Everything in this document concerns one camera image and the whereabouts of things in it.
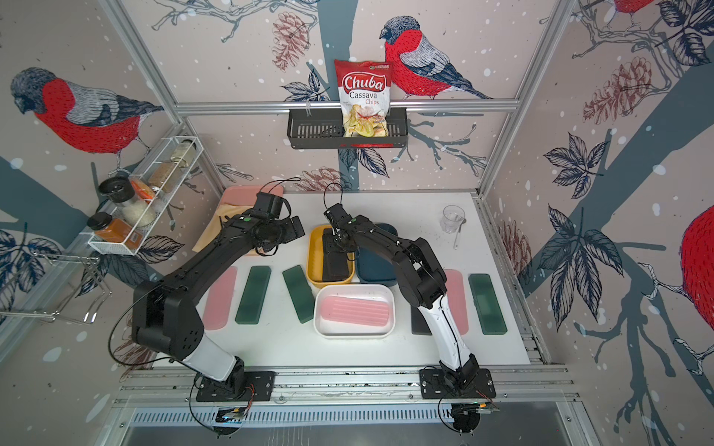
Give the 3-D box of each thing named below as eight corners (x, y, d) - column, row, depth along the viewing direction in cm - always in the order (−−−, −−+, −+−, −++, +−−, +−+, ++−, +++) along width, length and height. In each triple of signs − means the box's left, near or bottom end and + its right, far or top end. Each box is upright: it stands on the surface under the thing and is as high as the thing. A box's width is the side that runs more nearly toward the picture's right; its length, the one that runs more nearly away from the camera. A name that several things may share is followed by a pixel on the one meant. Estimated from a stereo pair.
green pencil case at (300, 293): (300, 324, 86) (298, 320, 83) (283, 276, 97) (281, 271, 94) (321, 314, 88) (319, 310, 85) (302, 267, 99) (300, 263, 96)
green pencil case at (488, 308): (483, 334, 84) (485, 332, 83) (468, 276, 97) (469, 273, 95) (505, 334, 84) (508, 332, 83) (487, 276, 97) (489, 273, 95)
